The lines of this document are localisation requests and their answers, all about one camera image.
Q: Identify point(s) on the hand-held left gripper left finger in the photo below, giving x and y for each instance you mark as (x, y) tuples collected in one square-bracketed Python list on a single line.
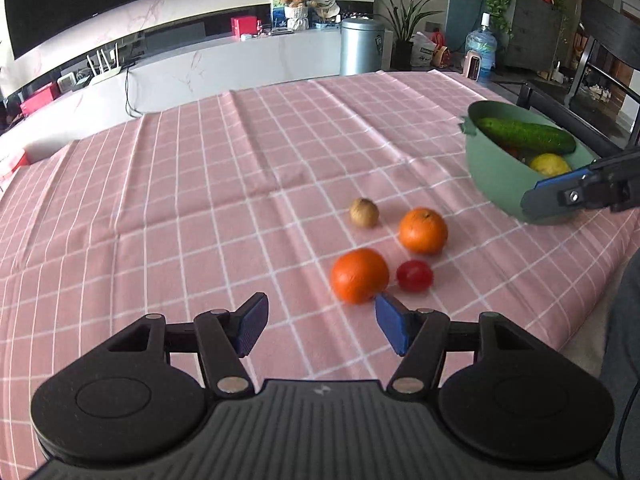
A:
[(250, 325)]

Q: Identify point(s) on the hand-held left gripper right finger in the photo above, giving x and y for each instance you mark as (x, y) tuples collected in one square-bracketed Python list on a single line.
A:
[(392, 322)]

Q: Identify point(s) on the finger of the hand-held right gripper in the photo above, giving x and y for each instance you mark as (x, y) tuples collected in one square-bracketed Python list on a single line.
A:
[(620, 162), (550, 205)]

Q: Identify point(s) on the large yellow green citrus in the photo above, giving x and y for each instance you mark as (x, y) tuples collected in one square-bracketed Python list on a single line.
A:
[(550, 165)]

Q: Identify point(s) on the red tomato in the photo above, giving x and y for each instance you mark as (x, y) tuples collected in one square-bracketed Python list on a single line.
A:
[(415, 276)]

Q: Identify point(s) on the orange mandarin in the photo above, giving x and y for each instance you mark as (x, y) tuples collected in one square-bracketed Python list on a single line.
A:
[(423, 230), (360, 276)]

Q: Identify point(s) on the green colander bowl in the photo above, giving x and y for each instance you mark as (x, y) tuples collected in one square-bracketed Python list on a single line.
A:
[(495, 180)]

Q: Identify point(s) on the green cucumber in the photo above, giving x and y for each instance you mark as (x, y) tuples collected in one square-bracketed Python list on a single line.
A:
[(525, 135)]

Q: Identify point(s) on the brown kiwi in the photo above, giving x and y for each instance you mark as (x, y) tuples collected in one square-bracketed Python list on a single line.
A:
[(364, 212)]

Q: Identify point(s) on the black chair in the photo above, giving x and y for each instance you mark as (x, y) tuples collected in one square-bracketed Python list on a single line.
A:
[(602, 20)]

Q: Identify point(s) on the pink checkered tablecloth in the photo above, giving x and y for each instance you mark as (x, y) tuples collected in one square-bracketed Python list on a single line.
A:
[(200, 185)]

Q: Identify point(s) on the person's grey clothing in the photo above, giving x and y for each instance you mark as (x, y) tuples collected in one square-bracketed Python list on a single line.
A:
[(622, 335)]

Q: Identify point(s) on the grey cabinet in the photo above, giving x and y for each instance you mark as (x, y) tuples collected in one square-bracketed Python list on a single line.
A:
[(535, 30)]

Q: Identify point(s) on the small pink device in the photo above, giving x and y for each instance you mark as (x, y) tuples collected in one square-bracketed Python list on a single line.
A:
[(472, 66)]

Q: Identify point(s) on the blue water jug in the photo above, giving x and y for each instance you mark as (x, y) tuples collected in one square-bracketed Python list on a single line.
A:
[(481, 45)]

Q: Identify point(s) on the orange gift bag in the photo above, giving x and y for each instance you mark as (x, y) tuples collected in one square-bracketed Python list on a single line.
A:
[(442, 56)]

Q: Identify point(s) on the white plastic bag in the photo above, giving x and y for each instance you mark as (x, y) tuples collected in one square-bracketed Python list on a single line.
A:
[(422, 50)]

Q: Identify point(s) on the potted plant in black pot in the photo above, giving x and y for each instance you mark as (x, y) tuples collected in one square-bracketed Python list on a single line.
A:
[(402, 52)]

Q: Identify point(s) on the silver trash can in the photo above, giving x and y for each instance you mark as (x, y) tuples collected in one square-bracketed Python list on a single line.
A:
[(361, 47)]

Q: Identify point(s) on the white marble tv cabinet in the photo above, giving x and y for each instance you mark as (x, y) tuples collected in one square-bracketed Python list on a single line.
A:
[(225, 70)]

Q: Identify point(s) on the white router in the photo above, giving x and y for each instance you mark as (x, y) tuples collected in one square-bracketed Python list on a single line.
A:
[(105, 72)]

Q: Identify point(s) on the small red box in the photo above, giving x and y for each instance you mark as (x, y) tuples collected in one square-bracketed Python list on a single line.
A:
[(242, 26)]

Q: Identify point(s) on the small white appliance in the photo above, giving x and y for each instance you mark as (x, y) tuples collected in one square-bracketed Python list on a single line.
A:
[(67, 82)]

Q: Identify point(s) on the decorative painted plate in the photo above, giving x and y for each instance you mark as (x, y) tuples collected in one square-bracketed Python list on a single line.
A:
[(325, 0)]

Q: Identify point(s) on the long red box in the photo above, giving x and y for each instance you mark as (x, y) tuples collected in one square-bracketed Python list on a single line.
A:
[(39, 100)]

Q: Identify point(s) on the picture card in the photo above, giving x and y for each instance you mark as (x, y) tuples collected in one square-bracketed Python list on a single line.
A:
[(277, 7)]

